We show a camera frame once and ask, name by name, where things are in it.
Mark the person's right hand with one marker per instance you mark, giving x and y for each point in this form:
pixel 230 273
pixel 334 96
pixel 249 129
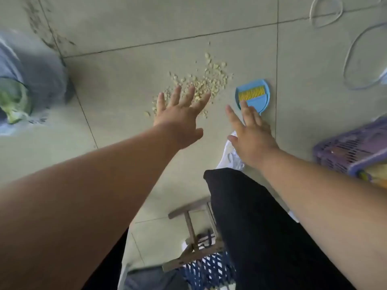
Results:
pixel 254 138

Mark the person's left hand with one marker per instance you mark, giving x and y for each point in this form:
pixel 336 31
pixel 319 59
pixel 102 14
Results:
pixel 178 120

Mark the blue brush yellow bristles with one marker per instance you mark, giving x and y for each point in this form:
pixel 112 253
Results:
pixel 251 94

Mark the pile of yellow crumbs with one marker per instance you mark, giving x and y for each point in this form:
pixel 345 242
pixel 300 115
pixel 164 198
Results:
pixel 208 81

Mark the blue plastic dustpan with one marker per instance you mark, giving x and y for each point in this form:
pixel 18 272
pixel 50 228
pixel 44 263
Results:
pixel 254 83

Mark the grey bin with plastic bag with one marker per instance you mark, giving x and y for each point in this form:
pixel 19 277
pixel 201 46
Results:
pixel 45 78

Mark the person's right forearm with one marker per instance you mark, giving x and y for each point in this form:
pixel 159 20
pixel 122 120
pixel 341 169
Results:
pixel 332 208

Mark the person's left forearm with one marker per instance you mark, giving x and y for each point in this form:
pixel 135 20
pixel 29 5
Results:
pixel 75 208

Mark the person's right white shoe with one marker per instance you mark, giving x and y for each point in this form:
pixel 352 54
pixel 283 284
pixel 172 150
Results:
pixel 232 157

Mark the person's black trousers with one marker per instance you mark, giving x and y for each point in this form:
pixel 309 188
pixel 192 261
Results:
pixel 257 238

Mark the purple plastic basket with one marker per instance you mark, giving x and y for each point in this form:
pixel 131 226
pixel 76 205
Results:
pixel 347 147

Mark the wooden folding stool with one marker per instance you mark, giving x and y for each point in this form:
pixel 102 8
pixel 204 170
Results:
pixel 192 229

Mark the yellow packet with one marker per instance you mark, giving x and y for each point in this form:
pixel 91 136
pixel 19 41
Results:
pixel 376 175

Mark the grey cloth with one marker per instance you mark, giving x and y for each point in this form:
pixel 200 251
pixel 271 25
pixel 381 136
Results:
pixel 151 280

